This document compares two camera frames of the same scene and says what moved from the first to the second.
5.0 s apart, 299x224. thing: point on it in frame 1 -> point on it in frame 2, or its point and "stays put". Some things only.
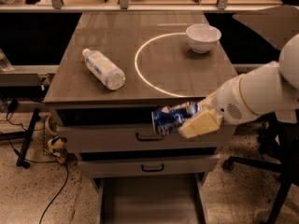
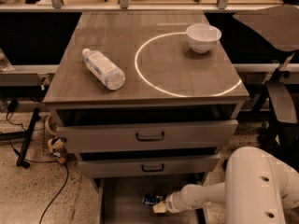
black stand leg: x=20 y=161 stays put
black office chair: x=279 y=141 stays put
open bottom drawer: x=166 y=199 stays put
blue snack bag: x=167 y=120 -> x=149 y=200
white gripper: x=226 y=103 -> x=172 y=202
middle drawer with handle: x=145 y=166 stays put
